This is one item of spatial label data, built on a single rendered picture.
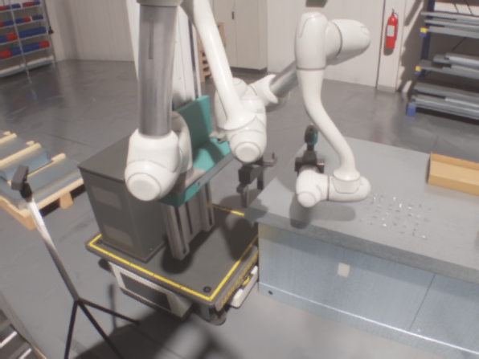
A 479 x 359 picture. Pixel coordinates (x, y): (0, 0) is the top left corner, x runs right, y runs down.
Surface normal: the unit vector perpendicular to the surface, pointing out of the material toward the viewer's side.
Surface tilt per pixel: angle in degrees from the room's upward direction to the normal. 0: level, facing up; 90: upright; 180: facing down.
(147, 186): 96
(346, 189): 80
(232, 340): 0
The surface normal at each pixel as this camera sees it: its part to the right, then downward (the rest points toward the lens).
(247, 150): 0.01, 0.65
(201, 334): -0.04, -0.85
